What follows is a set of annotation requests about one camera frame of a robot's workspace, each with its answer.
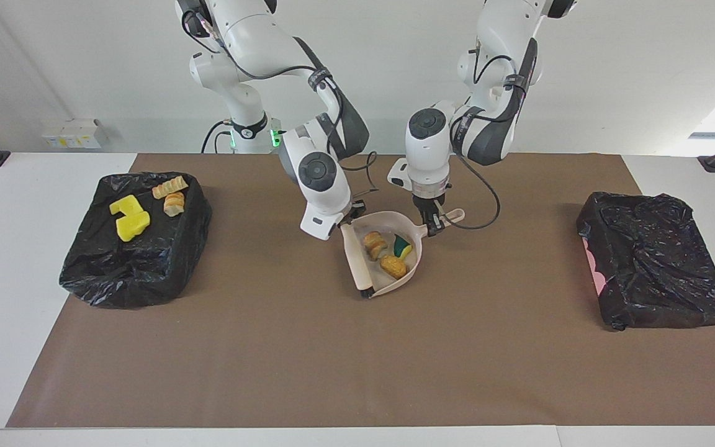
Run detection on white cardboard box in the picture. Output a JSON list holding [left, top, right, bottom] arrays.
[[63, 118, 110, 150]]

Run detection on orange beige striped sponge piece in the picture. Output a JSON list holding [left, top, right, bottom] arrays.
[[362, 231, 389, 261]]

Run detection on brown bread-shaped sponge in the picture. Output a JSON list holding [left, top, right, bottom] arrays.
[[380, 255, 408, 279]]

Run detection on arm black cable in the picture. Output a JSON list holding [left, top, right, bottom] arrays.
[[181, 0, 380, 199], [451, 37, 502, 232]]

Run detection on brown paper table mat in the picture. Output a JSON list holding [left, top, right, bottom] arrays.
[[6, 153, 715, 429]]

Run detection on black bag lined pink bin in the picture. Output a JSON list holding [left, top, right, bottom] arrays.
[[576, 191, 715, 332]]

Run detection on beige brush black bristles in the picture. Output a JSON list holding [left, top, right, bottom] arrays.
[[340, 222, 376, 299]]

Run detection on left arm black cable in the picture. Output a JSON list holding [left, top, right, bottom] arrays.
[[451, 37, 502, 232]]

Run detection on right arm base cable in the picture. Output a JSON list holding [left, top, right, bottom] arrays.
[[201, 120, 237, 154]]

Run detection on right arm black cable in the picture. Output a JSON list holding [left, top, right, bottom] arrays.
[[181, 0, 380, 199]]

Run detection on beige plastic dustpan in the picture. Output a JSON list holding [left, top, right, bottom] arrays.
[[348, 209, 465, 299]]

